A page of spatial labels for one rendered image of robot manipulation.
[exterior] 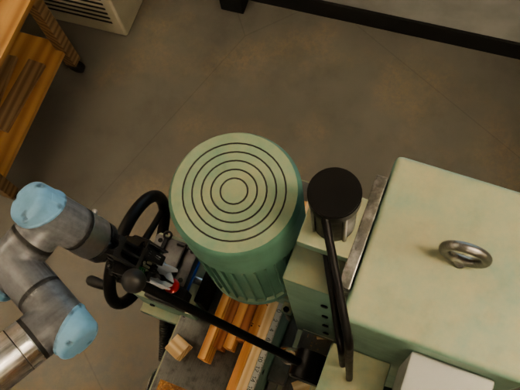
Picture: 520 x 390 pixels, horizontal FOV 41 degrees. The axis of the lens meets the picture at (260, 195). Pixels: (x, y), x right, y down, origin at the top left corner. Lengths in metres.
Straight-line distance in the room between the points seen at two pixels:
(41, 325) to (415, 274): 0.55
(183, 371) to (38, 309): 0.46
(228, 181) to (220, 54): 1.89
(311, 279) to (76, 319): 0.36
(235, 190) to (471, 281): 0.31
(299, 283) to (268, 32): 1.95
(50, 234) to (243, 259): 0.36
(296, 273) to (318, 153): 1.62
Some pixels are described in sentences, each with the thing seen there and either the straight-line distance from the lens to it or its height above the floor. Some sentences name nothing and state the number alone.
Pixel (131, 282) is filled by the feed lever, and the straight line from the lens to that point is 0.97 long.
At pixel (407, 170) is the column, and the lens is 0.88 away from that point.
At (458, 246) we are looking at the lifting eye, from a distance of 0.79.
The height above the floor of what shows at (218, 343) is 0.95.
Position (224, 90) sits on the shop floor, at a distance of 2.68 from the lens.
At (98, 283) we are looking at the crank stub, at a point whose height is 0.86.
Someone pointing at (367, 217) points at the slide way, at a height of 1.52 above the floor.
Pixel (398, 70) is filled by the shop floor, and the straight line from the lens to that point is 2.70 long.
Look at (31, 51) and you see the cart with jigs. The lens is 2.77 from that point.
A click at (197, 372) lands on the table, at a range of 1.46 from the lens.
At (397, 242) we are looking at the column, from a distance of 0.84.
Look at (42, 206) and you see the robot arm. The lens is 1.09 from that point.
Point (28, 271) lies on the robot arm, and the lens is 1.12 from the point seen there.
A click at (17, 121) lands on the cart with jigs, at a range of 2.64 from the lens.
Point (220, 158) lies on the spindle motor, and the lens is 0.91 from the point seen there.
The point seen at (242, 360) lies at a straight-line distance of 1.41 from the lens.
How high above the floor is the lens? 2.33
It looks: 69 degrees down
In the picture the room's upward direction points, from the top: 16 degrees counter-clockwise
